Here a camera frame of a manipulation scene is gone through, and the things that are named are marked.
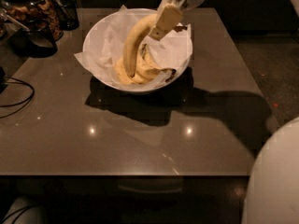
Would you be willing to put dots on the metal spoon handle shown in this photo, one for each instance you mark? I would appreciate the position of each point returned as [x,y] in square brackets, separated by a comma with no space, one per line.
[6,17]

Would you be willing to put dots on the white bowl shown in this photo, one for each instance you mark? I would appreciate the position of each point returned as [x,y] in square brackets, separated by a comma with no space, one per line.
[137,87]

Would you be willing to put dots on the large yellow banana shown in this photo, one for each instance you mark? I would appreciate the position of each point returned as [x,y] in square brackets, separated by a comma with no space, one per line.
[136,35]

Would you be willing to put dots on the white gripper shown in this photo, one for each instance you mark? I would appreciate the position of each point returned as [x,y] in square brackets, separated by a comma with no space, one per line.
[168,17]

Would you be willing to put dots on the black mesh pen holder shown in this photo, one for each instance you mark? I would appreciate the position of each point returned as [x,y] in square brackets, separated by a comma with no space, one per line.
[67,14]

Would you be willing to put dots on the glass jar with snacks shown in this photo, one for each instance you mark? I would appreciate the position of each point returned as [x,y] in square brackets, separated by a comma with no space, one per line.
[29,10]

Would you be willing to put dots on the white paper liner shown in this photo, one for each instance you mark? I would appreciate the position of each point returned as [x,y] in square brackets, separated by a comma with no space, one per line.
[109,38]

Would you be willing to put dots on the yellow banana bunch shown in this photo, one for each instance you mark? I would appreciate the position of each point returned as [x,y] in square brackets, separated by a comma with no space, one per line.
[146,68]

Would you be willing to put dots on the black mesh cup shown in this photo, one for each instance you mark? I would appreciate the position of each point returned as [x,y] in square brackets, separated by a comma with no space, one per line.
[37,42]

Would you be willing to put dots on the grey chair seat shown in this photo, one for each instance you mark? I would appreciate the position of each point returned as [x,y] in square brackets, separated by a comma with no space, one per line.
[24,211]

